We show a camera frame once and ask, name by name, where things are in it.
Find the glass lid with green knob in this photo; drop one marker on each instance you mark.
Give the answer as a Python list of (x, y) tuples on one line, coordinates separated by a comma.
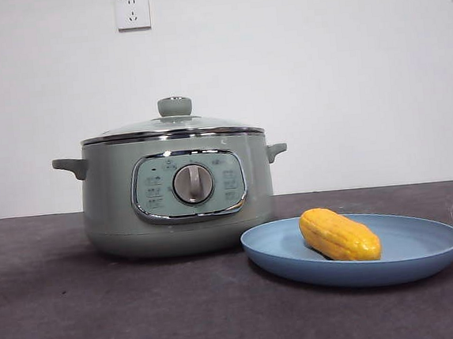
[(173, 106)]

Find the yellow corn cob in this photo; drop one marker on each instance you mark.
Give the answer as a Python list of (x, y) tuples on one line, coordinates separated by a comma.
[(339, 235)]

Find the sage green electric steamer pot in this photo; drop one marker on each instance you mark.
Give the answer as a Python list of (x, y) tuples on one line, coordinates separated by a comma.
[(111, 211)]

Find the blue round plate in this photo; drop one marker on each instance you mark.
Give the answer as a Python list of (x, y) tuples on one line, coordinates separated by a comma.
[(416, 256)]

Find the white wall socket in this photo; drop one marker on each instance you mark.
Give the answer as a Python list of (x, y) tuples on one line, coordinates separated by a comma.
[(133, 12)]

